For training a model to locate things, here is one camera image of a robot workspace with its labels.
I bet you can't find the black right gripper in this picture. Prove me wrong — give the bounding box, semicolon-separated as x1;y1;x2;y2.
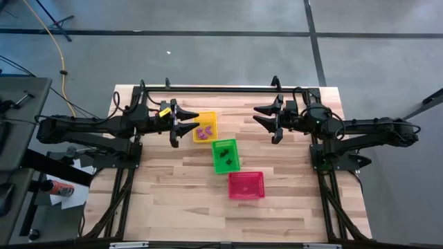
252;93;301;145

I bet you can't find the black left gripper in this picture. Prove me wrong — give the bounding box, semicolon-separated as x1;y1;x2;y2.
148;98;201;149

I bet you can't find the yellow plastic basket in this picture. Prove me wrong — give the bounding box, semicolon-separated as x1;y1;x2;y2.
192;111;219;144

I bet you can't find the green plastic basket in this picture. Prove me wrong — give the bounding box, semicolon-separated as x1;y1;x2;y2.
211;138;242;175

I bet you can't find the red plastic basket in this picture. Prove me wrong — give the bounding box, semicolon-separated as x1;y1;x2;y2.
227;172;266;201

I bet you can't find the white paper sheet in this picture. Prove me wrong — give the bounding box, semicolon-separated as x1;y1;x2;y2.
46;157;97;210

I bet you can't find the black crossbar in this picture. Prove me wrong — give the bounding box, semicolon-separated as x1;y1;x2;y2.
20;147;95;187

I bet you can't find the orange spray can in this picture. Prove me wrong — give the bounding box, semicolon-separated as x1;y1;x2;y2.
39;179;75;199

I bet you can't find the grey metal bar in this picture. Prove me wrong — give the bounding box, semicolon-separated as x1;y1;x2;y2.
402;87;443;121

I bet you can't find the black silver hand tool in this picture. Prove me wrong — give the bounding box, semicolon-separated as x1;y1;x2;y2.
0;90;36;113

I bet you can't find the grey side table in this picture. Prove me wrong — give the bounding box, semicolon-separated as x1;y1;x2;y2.
0;76;53;173

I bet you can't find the black floor tripod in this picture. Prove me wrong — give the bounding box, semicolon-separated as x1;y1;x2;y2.
33;0;75;43

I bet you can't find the black computer mouse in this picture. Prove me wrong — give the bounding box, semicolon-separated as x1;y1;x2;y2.
0;182;15;218

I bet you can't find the grey desk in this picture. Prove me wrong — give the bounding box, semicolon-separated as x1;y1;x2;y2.
0;167;35;247

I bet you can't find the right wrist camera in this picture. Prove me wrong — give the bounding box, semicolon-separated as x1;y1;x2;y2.
284;100;299;115

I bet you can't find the black aluminium table frame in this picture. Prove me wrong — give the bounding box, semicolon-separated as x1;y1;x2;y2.
78;75;374;243

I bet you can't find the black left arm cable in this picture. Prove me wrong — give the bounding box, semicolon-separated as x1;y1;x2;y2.
111;79;163;115

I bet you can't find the silver edge bracket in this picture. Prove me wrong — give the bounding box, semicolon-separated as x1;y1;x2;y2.
302;243;343;249
109;241;150;249

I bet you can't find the yellow cable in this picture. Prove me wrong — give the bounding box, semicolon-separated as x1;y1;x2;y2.
22;0;78;118

